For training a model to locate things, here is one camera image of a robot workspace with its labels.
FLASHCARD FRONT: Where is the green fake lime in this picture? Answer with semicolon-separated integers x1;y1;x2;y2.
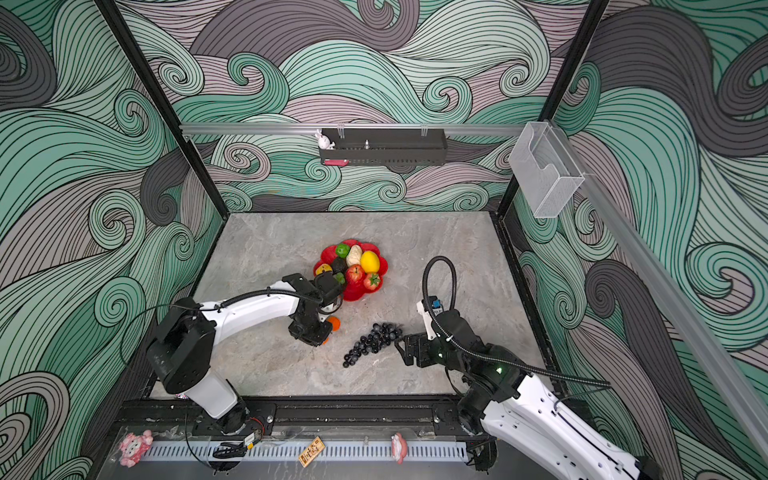
335;243;351;259

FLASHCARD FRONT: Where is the orange fake tomato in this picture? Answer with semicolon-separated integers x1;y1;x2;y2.
326;316;341;331

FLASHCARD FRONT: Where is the cream white fake pear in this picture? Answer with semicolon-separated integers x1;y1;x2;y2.
345;245;363;267

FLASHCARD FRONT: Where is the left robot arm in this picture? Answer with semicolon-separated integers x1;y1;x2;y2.
145;273;346;435

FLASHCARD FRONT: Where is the white slotted cable duct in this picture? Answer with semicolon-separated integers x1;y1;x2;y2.
141;440;469;463

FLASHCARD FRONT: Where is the dark brown fake avocado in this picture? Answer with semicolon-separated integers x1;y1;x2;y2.
330;257;347;274

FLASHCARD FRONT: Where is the white rabbit figurine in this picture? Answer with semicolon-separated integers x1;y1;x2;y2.
314;129;335;150

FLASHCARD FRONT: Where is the aluminium wall rail back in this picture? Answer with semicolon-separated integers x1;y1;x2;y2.
179;122;525;137

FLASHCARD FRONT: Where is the large yellow fake lemon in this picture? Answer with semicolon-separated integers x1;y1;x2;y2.
360;251;381;274

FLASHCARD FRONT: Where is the red fake strawberry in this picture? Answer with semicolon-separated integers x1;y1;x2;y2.
363;273;382;292

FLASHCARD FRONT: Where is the aluminium wall rail right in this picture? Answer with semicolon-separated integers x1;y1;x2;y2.
546;121;767;459

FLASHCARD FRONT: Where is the black wall shelf tray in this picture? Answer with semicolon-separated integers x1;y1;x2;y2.
318;129;448;168

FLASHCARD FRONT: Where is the small yellow fake lemon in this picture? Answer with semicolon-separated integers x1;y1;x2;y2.
314;263;333;276

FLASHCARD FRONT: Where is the red flower-shaped fruit bowl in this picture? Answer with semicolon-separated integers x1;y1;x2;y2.
312;239;389;302

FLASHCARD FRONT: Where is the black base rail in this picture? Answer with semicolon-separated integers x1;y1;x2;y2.
116;394;466;437

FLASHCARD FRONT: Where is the aluminium wall rail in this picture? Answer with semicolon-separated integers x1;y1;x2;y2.
179;122;525;137
546;121;767;459

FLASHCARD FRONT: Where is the red wrinkled fake pepper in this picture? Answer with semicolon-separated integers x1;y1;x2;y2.
345;264;366;285

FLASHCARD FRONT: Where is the wooden tag sign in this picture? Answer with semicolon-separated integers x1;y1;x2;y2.
298;437;326;468

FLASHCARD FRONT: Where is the clear acrylic wall box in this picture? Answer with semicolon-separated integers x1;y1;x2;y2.
509;121;584;219

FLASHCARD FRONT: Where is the pink figurine middle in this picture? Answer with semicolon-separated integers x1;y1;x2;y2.
391;432;408;464

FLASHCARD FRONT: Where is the black fake grape bunch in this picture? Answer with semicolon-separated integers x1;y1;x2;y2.
342;323;403;368

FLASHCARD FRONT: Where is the pink plush toy left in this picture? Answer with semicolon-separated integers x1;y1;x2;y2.
119;430;154;468

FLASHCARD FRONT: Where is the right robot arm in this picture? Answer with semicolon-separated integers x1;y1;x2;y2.
395;255;662;479

